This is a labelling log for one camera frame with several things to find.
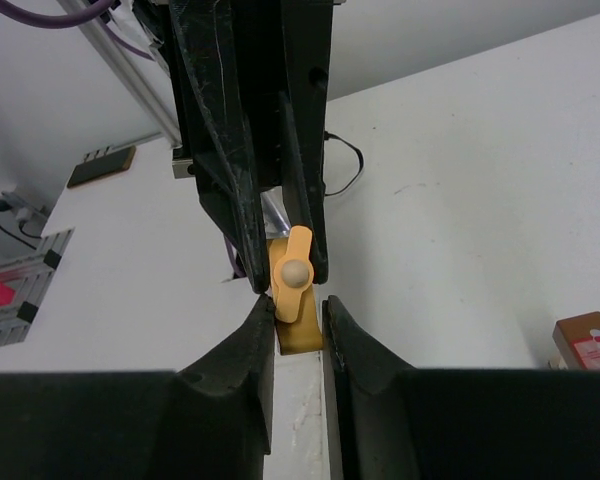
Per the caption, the black power cable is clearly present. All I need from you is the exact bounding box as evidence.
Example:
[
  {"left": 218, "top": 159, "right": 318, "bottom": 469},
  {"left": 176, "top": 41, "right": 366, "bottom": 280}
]
[{"left": 322, "top": 130, "right": 366, "bottom": 197}]

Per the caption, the wooden helicopter toy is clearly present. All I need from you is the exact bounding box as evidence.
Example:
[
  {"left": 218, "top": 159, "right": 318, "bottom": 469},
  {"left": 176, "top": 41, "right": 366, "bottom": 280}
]
[{"left": 268, "top": 225, "right": 323, "bottom": 355}]

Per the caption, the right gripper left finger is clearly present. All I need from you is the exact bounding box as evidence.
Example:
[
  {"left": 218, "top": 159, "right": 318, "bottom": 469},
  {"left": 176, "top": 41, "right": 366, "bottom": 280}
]
[{"left": 0, "top": 295, "right": 275, "bottom": 479}]

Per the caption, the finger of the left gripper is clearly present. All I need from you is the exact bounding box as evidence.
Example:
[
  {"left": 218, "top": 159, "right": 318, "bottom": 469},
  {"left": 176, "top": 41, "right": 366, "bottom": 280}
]
[
  {"left": 169, "top": 1, "right": 269, "bottom": 294},
  {"left": 230, "top": 1, "right": 334, "bottom": 284}
]

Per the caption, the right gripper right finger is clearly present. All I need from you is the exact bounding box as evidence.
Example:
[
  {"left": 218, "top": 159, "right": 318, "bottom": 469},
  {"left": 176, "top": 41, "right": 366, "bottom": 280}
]
[{"left": 322, "top": 296, "right": 600, "bottom": 479}]

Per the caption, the black pad on shelf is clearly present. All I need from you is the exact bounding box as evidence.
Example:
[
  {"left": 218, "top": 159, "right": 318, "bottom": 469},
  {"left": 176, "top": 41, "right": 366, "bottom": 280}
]
[{"left": 66, "top": 146, "right": 136, "bottom": 189}]

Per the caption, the brown wood block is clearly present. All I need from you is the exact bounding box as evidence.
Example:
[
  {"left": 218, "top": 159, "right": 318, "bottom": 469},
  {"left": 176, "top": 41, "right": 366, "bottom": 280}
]
[{"left": 552, "top": 311, "right": 600, "bottom": 370}]

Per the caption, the beige windowed wood block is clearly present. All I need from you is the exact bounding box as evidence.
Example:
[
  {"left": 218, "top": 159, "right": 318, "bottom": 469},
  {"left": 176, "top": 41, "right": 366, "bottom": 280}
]
[{"left": 547, "top": 355, "right": 568, "bottom": 370}]

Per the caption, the aluminium table frame rail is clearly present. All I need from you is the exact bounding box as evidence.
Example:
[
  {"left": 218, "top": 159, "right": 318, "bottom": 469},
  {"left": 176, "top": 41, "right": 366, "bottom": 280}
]
[{"left": 79, "top": 18, "right": 193, "bottom": 179}]

